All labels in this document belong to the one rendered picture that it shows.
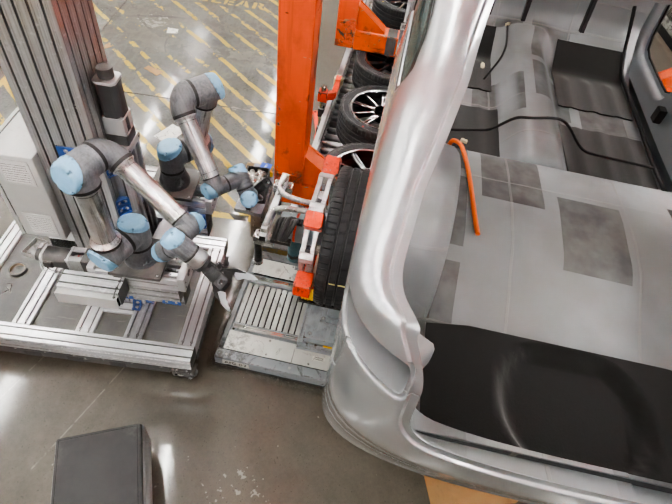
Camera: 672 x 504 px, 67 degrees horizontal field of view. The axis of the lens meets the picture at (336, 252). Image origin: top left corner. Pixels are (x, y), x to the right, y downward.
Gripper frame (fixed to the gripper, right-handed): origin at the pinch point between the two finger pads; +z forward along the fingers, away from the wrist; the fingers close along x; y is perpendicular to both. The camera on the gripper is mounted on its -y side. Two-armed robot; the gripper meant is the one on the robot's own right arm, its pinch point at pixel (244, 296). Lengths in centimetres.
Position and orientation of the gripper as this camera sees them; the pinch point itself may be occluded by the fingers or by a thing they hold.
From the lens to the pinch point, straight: 186.1
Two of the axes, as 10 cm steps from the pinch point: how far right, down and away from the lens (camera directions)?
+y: -4.0, -2.6, 8.8
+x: -6.6, 7.5, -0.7
